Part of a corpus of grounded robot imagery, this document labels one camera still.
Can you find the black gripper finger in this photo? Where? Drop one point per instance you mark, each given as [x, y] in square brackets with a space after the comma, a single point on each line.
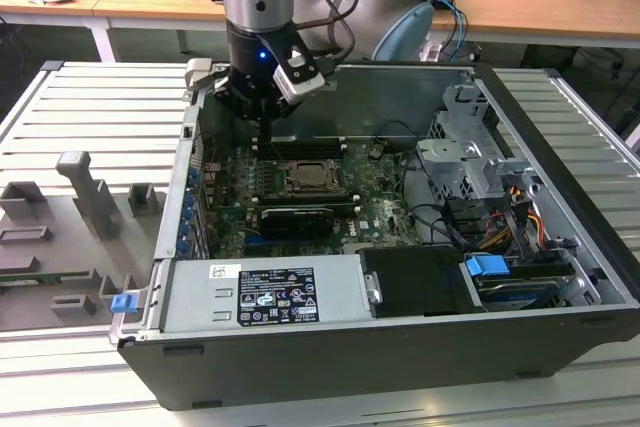
[225, 89]
[268, 132]

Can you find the small square silver CPU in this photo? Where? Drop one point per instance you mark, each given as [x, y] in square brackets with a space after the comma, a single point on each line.
[311, 176]

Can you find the black RAM slot bank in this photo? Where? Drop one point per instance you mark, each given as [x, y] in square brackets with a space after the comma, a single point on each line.
[310, 148]
[340, 202]

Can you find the black CPU socket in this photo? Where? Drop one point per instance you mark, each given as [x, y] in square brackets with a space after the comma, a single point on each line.
[315, 192]

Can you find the black graphics card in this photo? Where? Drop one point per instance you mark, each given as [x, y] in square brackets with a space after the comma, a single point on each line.
[295, 222]

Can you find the green motherboard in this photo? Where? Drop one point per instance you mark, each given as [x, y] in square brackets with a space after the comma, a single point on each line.
[385, 217]

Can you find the small white barcode sticker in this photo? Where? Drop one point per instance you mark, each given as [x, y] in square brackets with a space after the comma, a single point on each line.
[223, 271]

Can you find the black label sticker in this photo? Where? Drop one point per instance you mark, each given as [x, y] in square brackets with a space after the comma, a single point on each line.
[275, 297]

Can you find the grey power supply unit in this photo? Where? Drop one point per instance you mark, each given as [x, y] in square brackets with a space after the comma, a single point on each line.
[190, 297]

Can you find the silver metal disk bay cage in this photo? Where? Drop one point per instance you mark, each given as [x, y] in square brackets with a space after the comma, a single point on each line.
[460, 157]

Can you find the blue case latch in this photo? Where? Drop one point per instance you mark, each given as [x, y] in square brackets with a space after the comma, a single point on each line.
[123, 304]

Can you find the grey parts rack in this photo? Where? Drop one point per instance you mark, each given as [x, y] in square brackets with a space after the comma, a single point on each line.
[60, 247]

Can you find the black open PC case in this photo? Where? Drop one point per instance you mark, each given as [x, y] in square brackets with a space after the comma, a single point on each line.
[350, 367]

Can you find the green circuit board strip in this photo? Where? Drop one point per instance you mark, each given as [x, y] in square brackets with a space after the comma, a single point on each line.
[45, 276]

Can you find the hard disk in case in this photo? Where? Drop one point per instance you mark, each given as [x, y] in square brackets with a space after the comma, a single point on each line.
[515, 289]

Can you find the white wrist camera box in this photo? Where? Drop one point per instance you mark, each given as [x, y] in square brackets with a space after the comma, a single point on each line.
[300, 79]

